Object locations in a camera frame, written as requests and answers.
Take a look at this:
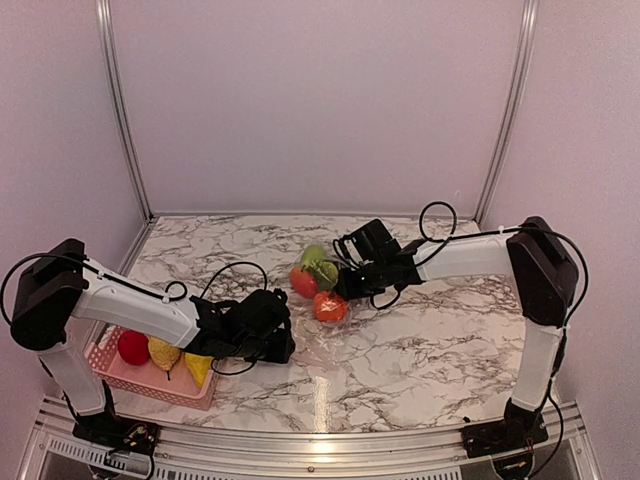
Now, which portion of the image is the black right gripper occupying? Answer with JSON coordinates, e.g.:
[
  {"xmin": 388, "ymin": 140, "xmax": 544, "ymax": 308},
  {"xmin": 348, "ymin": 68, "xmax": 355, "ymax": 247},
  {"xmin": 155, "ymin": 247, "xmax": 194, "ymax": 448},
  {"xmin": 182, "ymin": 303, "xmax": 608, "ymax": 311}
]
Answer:
[{"xmin": 335, "ymin": 260, "xmax": 388, "ymax": 301}]

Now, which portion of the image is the yellow fake lemon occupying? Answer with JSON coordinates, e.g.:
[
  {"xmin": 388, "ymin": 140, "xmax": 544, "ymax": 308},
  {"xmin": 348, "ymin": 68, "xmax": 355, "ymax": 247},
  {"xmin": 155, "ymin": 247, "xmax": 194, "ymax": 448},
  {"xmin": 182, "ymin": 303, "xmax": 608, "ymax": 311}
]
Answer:
[{"xmin": 184, "ymin": 353, "xmax": 214, "ymax": 389}]

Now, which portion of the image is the orange fake fruit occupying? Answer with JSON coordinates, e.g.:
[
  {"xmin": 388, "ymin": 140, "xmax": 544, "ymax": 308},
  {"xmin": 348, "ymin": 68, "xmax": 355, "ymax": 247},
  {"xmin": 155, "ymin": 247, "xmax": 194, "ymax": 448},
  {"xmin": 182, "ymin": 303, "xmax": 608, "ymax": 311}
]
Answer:
[{"xmin": 313, "ymin": 292, "xmax": 349, "ymax": 323}]

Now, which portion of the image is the clear zip top bag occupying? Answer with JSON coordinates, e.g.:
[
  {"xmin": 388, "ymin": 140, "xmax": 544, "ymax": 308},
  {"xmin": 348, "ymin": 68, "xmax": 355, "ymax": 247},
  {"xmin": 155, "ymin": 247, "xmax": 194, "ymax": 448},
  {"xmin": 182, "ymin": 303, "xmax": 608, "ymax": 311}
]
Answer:
[{"xmin": 289, "ymin": 244, "xmax": 397, "ymax": 371}]

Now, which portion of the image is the beige fake bread ball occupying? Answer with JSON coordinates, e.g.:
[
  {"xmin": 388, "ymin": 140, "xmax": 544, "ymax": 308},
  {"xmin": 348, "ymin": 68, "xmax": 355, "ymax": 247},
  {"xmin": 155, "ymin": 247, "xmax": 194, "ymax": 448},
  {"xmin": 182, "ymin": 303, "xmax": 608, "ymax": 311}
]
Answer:
[{"xmin": 147, "ymin": 337, "xmax": 182, "ymax": 372}]

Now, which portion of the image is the red fake apple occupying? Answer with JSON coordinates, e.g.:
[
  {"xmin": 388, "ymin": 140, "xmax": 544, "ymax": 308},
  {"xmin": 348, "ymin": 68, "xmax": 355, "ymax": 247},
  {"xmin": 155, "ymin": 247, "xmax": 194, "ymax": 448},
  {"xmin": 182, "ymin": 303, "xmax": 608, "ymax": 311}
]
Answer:
[{"xmin": 117, "ymin": 330, "xmax": 150, "ymax": 366}]

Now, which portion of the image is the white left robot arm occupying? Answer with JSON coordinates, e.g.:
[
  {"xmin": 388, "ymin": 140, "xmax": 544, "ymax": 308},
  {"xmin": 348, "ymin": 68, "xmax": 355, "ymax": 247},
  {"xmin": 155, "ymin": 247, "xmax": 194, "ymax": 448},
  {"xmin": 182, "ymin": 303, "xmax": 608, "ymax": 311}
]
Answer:
[{"xmin": 1, "ymin": 238, "xmax": 295, "ymax": 445}]

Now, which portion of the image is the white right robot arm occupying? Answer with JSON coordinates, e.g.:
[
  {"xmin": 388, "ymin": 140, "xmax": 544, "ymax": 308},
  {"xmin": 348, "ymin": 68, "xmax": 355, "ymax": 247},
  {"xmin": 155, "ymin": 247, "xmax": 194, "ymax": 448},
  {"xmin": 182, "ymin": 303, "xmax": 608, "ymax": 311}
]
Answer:
[{"xmin": 334, "ymin": 216, "xmax": 589, "ymax": 448}]

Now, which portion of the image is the dark green fake avocado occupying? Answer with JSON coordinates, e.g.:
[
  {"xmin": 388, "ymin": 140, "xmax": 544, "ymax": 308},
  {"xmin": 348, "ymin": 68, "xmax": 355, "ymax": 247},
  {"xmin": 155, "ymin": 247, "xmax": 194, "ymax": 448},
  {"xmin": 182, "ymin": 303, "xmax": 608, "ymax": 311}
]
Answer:
[{"xmin": 311, "ymin": 259, "xmax": 339, "ymax": 291}]

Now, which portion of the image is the red orange fake tomato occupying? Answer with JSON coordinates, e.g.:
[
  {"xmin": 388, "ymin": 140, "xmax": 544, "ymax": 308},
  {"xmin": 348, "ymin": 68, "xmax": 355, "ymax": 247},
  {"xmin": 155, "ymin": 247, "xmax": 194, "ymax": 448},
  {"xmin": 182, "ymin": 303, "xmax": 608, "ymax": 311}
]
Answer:
[{"xmin": 289, "ymin": 266, "xmax": 319, "ymax": 299}]

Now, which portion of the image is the light green fake pear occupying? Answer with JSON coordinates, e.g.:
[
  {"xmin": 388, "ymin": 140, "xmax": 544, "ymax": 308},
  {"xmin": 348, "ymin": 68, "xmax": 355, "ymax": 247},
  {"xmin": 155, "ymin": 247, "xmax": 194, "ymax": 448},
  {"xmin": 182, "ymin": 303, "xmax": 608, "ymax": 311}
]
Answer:
[{"xmin": 300, "ymin": 245, "xmax": 327, "ymax": 268}]

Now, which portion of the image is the pink perforated plastic basket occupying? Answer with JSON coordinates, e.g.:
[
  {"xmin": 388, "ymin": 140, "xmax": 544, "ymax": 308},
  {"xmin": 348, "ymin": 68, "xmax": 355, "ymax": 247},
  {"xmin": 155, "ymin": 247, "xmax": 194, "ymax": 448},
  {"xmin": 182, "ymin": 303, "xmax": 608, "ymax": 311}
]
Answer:
[{"xmin": 85, "ymin": 326, "xmax": 218, "ymax": 410}]

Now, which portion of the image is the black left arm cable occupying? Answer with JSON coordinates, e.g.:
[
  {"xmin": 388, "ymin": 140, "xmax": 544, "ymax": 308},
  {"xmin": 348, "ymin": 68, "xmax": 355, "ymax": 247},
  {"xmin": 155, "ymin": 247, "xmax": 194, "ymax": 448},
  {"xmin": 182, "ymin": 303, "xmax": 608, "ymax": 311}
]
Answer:
[{"xmin": 199, "ymin": 259, "xmax": 271, "ymax": 376}]

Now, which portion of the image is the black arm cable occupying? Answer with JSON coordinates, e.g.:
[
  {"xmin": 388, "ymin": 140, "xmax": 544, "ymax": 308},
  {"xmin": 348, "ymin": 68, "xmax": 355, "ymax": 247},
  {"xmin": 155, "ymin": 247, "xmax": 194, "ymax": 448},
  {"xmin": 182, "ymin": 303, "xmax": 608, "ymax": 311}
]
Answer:
[
  {"xmin": 369, "ymin": 200, "xmax": 591, "ymax": 326},
  {"xmin": 199, "ymin": 259, "xmax": 271, "ymax": 376}
]

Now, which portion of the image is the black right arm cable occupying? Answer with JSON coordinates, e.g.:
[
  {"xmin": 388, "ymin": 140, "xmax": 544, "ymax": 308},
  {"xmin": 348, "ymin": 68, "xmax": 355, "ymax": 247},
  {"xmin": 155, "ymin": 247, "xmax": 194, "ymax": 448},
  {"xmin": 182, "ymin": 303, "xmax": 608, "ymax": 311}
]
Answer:
[{"xmin": 369, "ymin": 200, "xmax": 591, "ymax": 326}]

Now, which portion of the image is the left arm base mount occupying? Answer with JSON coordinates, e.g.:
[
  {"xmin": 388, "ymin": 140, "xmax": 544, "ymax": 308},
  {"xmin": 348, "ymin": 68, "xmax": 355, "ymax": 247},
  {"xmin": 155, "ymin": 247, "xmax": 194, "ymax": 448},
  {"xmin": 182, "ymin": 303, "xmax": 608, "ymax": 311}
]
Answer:
[{"xmin": 73, "ymin": 417, "xmax": 160, "ymax": 456}]

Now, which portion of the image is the front aluminium rail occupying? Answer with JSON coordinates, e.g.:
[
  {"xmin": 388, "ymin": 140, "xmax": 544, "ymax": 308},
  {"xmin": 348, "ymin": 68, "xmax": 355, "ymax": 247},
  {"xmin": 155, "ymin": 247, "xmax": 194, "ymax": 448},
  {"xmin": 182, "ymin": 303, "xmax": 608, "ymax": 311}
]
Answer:
[{"xmin": 19, "ymin": 409, "xmax": 601, "ymax": 480}]

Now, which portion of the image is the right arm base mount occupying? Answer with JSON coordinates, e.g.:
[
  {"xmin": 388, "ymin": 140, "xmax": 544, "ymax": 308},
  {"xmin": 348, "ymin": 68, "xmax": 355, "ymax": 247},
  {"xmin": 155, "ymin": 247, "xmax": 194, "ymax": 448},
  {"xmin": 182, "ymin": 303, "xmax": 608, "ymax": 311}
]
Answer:
[{"xmin": 461, "ymin": 420, "xmax": 549, "ymax": 458}]

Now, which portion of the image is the right aluminium frame post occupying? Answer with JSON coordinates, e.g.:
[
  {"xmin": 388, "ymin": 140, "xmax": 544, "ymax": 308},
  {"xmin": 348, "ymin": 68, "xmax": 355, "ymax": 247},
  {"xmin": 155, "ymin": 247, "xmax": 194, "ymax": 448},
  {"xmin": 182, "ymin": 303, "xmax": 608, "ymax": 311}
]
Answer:
[{"xmin": 473, "ymin": 0, "xmax": 540, "ymax": 225}]

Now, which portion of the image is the aluminium frame post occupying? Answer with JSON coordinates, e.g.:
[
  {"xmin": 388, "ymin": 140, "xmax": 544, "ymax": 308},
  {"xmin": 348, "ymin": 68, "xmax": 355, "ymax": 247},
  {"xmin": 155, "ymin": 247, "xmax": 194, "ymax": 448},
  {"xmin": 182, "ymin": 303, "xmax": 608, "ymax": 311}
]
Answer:
[
  {"xmin": 96, "ymin": 0, "xmax": 154, "ymax": 222},
  {"xmin": 473, "ymin": 0, "xmax": 540, "ymax": 225}
]

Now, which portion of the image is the left aluminium frame post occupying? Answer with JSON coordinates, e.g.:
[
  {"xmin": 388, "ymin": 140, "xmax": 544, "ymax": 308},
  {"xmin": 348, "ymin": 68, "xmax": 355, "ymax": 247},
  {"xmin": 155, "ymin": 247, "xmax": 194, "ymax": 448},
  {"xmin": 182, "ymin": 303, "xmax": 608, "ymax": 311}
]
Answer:
[{"xmin": 96, "ymin": 0, "xmax": 154, "ymax": 222}]

